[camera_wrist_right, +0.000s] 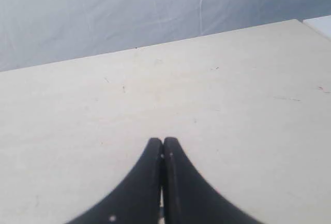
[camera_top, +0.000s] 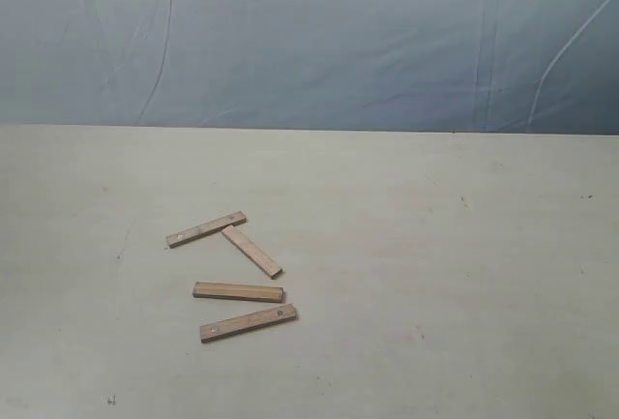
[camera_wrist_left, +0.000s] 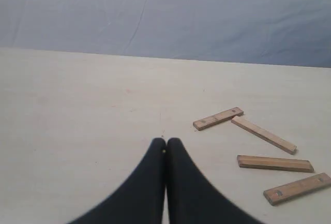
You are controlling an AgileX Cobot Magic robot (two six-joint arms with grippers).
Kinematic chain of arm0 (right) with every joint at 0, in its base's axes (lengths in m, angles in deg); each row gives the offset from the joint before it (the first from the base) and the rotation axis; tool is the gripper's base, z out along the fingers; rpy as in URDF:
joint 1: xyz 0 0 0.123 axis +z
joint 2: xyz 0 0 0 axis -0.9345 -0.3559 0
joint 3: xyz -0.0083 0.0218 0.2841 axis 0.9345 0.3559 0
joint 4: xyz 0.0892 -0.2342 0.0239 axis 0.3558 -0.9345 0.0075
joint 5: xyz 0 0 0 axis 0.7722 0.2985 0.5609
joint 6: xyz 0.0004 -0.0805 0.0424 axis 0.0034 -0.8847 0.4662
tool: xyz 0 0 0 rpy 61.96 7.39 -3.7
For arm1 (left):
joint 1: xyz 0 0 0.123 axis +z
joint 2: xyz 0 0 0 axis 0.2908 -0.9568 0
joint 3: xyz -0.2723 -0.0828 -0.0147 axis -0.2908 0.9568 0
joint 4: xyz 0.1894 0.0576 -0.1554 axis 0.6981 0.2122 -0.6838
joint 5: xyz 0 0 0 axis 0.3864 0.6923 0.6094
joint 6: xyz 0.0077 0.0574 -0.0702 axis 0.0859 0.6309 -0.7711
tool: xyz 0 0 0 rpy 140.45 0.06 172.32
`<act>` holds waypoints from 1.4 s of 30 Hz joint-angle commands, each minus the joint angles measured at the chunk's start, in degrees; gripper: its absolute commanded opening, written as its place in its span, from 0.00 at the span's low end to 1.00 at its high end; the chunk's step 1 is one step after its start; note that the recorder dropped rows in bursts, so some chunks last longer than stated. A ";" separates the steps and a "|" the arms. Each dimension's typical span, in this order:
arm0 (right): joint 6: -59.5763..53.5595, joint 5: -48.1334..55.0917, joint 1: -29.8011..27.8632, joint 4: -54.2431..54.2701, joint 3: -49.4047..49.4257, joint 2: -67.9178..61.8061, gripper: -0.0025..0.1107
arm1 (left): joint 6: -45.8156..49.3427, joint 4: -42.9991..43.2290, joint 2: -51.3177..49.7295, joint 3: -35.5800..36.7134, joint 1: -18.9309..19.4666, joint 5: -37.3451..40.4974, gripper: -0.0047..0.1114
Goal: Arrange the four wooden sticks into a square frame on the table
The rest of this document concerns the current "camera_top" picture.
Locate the grey-blue backdrop cloth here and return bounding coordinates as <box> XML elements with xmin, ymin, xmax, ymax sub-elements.
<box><xmin>1</xmin><ymin>0</ymin><xmax>618</xmax><ymax>135</ymax></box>

